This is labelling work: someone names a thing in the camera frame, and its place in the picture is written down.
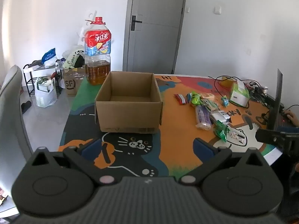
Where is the purple snack packet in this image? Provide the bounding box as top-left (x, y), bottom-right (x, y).
top-left (195, 105), bottom-right (212, 130)

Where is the black cable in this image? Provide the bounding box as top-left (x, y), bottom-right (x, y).
top-left (214, 76), bottom-right (269, 109)

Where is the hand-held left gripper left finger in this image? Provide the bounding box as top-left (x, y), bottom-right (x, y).
top-left (30, 138), bottom-right (118, 187)

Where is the yellow box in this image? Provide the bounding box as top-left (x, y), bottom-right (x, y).
top-left (220, 77), bottom-right (236, 88)

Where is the white snack packet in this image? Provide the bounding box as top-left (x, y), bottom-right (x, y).
top-left (210, 111), bottom-right (230, 124)

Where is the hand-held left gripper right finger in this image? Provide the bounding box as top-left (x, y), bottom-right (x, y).
top-left (179, 138), bottom-right (267, 187)

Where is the white plastic shopping bag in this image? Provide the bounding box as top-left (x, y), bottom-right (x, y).
top-left (35, 77), bottom-right (58, 108)

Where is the white foam packing piece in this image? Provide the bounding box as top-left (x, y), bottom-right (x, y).
top-left (76, 9), bottom-right (115, 45)

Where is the grey chair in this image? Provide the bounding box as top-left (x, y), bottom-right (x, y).
top-left (0, 65), bottom-right (35, 215)

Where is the dark green patterned snack packet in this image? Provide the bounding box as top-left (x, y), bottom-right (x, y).
top-left (214, 120), bottom-right (230, 143)

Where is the black laptop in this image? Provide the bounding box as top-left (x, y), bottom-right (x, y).
top-left (267, 69), bottom-right (299, 131)

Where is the green and white tissue box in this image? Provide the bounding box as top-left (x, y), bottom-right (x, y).
top-left (229, 80), bottom-right (250, 108)

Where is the blue and white bag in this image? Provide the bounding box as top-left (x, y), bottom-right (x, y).
top-left (42, 48), bottom-right (58, 68)

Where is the brown cardboard box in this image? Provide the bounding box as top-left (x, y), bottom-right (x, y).
top-left (94, 71), bottom-right (163, 134)

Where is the black door handle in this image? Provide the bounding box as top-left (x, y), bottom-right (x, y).
top-left (131, 15), bottom-right (142, 30)

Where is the large iced tea bottle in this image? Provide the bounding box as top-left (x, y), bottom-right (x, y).
top-left (84, 17), bottom-right (112, 85)

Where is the red snack packet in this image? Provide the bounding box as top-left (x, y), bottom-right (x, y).
top-left (174, 94), bottom-right (187, 105)

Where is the black shoe rack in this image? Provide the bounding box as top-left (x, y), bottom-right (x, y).
top-left (23, 62), bottom-right (64, 96)

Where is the panda print bag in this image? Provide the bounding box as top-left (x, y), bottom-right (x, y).
top-left (62, 45), bottom-right (86, 70)

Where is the colourful printed table mat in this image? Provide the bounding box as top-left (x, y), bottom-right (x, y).
top-left (58, 74), bottom-right (284, 178)

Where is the grey door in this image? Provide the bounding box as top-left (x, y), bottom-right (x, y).
top-left (123, 0), bottom-right (188, 74)

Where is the power strip with plugs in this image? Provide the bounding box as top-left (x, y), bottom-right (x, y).
top-left (248, 82), bottom-right (269, 94)

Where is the clear packet of white sweets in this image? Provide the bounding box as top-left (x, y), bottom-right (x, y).
top-left (228, 131), bottom-right (247, 144)

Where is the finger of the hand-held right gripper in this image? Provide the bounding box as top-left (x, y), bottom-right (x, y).
top-left (255, 128), bottom-right (286, 148)

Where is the lime green snack packet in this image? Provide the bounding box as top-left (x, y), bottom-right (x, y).
top-left (191, 91), bottom-right (202, 106)

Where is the brown printed shipping carton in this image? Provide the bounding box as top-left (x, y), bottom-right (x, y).
top-left (63, 66), bottom-right (86, 97)

